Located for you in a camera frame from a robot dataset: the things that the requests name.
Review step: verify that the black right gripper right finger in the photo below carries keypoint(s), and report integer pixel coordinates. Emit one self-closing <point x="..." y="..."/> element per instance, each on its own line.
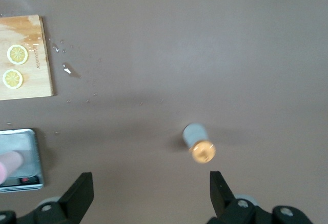
<point x="221" y="195"/>

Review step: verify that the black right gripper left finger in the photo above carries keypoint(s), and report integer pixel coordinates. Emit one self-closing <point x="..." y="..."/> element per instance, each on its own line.
<point x="79" y="190"/>

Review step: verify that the translucent squeeze bottle orange cap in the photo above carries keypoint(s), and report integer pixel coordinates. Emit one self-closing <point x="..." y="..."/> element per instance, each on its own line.
<point x="194" y="134"/>

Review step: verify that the pink plastic cup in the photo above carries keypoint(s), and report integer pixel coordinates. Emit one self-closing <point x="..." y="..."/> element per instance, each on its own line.
<point x="7" y="162"/>

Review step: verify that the silver digital kitchen scale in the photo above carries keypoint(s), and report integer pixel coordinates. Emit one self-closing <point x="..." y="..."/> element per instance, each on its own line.
<point x="25" y="144"/>

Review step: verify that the wooden cutting board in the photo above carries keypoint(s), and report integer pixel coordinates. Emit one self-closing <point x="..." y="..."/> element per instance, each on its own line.
<point x="30" y="80"/>

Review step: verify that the elongated water puddle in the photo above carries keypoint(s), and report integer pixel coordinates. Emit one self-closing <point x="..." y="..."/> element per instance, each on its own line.
<point x="68" y="70"/>

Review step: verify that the yellow lemon slice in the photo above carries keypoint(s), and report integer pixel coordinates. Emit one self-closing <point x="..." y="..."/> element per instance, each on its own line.
<point x="12" y="78"/>
<point x="17" y="54"/>

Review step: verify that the brown table cover mat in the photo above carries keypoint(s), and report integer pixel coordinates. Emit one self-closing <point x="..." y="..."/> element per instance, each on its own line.
<point x="179" y="55"/>

